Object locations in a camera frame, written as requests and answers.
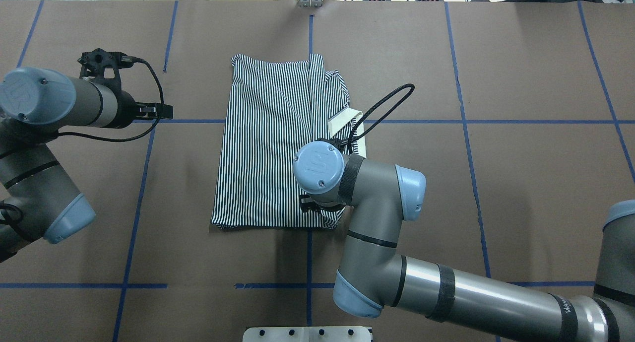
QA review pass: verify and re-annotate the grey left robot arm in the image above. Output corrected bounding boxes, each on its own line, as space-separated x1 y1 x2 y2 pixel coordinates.
0 56 173 261

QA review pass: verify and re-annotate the navy white striped polo shirt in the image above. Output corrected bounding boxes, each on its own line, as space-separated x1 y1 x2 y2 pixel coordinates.
210 53 357 229

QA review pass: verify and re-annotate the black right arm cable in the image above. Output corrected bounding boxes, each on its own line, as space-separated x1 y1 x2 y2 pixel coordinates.
337 83 416 156

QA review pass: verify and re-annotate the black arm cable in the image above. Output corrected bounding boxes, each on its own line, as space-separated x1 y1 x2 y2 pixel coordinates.
337 83 416 156
0 58 165 243

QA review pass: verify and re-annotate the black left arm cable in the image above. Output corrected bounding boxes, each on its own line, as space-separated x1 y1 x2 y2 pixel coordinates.
0 58 165 243

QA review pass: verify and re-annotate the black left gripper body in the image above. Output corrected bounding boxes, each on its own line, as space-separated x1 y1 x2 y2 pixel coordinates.
117 91 139 129

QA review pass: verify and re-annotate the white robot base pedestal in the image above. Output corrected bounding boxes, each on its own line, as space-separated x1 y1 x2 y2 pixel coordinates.
242 326 374 342

